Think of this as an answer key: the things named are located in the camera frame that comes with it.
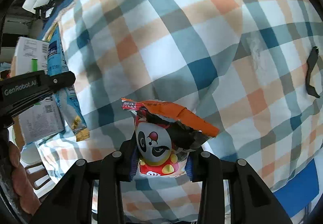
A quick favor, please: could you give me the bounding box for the black plastic bag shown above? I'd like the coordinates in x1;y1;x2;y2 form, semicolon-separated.
34;0;64;19

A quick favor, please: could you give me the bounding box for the open cardboard box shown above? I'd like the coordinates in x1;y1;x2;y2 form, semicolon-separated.
11;37;64;149

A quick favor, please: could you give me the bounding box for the plaid checkered blanket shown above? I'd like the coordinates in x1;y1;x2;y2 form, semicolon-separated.
37;0;323;224

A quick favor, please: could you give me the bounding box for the black clip on blanket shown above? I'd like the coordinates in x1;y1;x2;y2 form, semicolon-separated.
305;46;320;98

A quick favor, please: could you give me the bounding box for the person's left hand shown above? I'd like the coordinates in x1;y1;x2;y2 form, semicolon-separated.
8;141;41;215

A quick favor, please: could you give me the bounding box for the panda orange snack packet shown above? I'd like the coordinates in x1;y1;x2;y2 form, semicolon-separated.
122;98;219;178

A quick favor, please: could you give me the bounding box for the blue tube packet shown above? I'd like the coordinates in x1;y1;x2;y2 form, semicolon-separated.
47;26;90;141

